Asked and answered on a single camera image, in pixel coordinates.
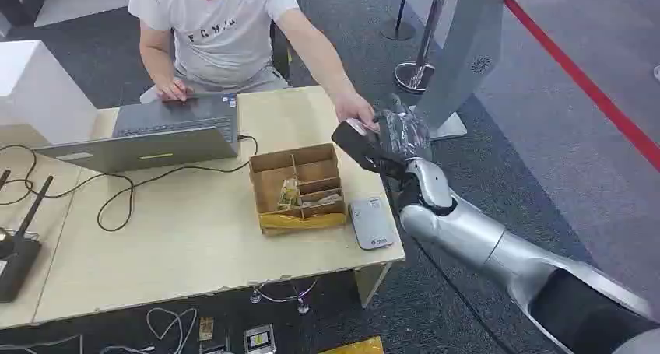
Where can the person's left hand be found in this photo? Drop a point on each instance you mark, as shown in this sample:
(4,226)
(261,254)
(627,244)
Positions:
(353,107)

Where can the person's right hand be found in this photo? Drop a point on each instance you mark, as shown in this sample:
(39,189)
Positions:
(173,90)

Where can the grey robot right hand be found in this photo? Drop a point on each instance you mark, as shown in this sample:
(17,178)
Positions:
(402,135)

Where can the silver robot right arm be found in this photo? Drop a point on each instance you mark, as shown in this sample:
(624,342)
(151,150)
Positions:
(515,261)

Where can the grey laptop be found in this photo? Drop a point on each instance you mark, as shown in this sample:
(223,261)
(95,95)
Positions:
(165,135)

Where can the person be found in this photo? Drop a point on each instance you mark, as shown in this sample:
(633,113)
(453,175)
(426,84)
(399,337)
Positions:
(221,32)

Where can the dark chair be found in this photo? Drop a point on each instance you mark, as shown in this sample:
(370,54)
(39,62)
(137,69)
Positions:
(281,52)

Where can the wooden card box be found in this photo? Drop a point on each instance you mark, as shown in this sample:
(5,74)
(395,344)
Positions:
(309,186)

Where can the grey flat card reader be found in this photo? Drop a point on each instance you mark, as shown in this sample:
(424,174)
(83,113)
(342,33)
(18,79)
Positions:
(371,224)

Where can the grey standing kiosk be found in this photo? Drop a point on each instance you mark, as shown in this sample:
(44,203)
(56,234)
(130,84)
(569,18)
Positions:
(464,47)

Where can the green printed card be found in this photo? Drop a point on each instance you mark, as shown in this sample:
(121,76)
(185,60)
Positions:
(290,194)

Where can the white cabinet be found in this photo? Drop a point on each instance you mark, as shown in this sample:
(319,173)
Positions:
(36,91)

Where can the pale wooden desk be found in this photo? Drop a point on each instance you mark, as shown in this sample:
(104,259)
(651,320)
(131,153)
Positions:
(196,238)

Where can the dark box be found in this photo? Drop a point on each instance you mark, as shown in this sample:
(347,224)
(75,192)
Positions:
(20,1)

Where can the red floor tape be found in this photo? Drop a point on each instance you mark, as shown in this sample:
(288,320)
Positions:
(582,81)

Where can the yellow foil sheet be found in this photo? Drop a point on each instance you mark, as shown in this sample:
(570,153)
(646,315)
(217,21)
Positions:
(356,347)

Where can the black router with antennas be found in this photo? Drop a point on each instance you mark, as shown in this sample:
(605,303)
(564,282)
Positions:
(18,261)

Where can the small tan tag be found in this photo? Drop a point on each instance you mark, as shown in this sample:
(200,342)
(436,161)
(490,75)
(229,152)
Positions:
(206,329)

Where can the small grey floor device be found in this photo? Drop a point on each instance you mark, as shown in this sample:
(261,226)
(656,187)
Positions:
(259,340)

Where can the chrome stanchion post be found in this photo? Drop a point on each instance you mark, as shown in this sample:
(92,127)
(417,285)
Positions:
(420,58)

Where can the black stanchion post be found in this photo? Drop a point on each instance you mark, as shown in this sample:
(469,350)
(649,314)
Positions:
(398,29)

